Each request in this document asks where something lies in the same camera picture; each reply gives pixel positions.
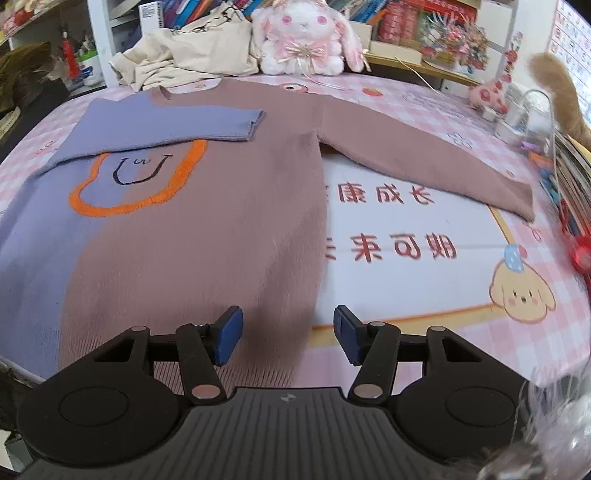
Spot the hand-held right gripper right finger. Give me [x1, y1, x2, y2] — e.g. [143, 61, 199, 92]
[333, 305, 490, 404]

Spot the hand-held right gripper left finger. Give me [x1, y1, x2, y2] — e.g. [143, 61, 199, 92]
[90, 305, 244, 407]

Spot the brown and lavender sweater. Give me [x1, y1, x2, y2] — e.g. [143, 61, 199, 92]
[0, 78, 536, 388]

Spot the white desk mat orange border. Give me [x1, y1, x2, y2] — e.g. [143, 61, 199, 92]
[302, 150, 561, 347]

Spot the fluffy white sleeve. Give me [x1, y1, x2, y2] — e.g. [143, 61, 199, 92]
[475, 364, 591, 480]

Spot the pink checked table mat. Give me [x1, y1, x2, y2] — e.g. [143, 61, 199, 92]
[0, 71, 591, 398]

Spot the red round object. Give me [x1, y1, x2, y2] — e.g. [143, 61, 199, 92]
[573, 235, 591, 278]

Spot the stack of books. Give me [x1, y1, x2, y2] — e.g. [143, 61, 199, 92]
[538, 131, 591, 241]

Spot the pink spotted giraffe toy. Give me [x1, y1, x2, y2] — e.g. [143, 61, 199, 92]
[468, 32, 525, 121]

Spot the clear plastic box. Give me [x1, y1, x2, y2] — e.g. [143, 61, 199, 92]
[496, 90, 555, 144]

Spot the cream garment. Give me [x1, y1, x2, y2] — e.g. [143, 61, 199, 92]
[110, 2, 262, 92]

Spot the pink and white bunny plush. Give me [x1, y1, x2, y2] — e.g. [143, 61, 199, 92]
[250, 0, 365, 75]

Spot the white plastic jar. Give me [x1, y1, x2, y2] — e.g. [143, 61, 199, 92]
[76, 54, 106, 88]

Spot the colourful paper flower bouquet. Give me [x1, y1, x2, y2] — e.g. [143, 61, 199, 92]
[418, 18, 490, 70]

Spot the red tassel ornament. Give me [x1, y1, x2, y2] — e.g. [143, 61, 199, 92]
[62, 32, 80, 81]

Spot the red printed box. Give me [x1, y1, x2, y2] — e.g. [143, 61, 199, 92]
[379, 0, 481, 42]

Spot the fluffy orange and white cat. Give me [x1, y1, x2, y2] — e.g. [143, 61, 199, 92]
[527, 52, 591, 144]

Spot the row of books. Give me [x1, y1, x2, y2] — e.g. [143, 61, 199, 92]
[166, 0, 389, 28]

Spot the white bookshelf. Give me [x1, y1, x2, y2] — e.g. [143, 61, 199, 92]
[0, 0, 518, 88]

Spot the olive brown cloth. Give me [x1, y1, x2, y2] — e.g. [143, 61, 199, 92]
[0, 41, 54, 112]

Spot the wall poster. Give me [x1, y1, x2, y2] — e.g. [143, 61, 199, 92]
[547, 0, 591, 75]

